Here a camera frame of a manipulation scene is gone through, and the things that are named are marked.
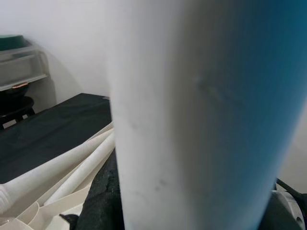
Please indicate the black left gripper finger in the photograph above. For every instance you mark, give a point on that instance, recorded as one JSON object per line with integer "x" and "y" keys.
{"x": 103, "y": 203}

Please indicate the white plastic table leg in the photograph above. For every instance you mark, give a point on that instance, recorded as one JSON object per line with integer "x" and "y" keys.
{"x": 48, "y": 167}
{"x": 79, "y": 177}
{"x": 192, "y": 119}

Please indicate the white plastic table top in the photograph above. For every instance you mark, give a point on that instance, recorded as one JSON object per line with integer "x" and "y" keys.
{"x": 48, "y": 215}

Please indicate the black round stool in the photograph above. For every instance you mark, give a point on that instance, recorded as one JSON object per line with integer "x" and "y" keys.
{"x": 16, "y": 105}

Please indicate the clear plastic storage box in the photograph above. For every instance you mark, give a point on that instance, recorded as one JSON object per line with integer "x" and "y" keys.
{"x": 19, "y": 67}

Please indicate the green plastic lid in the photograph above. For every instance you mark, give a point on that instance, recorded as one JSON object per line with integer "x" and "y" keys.
{"x": 9, "y": 42}

